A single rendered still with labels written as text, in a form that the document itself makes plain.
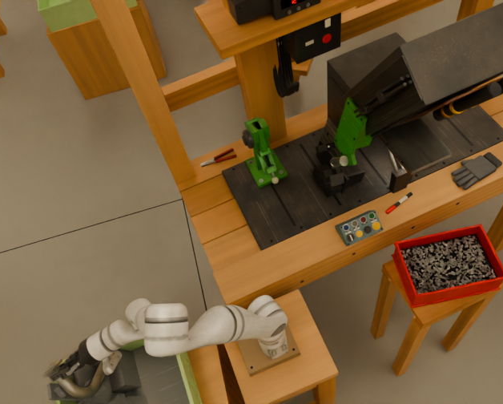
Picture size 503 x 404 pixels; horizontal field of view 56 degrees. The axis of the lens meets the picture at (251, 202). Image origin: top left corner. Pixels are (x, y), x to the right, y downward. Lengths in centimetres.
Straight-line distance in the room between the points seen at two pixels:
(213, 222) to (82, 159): 185
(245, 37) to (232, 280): 84
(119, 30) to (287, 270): 97
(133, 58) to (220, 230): 72
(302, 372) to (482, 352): 123
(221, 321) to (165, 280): 173
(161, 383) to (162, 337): 75
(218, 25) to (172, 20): 285
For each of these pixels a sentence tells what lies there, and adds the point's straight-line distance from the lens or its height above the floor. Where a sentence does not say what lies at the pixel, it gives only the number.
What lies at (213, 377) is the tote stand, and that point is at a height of 79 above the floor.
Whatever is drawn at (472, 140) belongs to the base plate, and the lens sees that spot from 212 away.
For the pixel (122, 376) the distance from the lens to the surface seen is 172.
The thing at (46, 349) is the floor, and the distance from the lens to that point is 300.
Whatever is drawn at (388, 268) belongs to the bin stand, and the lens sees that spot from 187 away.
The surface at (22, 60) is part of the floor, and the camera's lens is 472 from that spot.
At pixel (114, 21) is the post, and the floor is 168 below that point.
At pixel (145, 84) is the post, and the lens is 166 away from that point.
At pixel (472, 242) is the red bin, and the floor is 88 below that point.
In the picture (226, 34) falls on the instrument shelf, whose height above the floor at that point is 154.
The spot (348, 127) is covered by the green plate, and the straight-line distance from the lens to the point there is 173.
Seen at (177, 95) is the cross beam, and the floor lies 125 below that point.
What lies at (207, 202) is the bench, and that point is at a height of 88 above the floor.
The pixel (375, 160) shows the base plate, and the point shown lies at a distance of 200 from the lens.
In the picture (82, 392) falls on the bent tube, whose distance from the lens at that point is 157.
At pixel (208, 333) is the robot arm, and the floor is 144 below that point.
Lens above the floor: 248
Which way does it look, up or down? 56 degrees down
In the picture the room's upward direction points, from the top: 14 degrees counter-clockwise
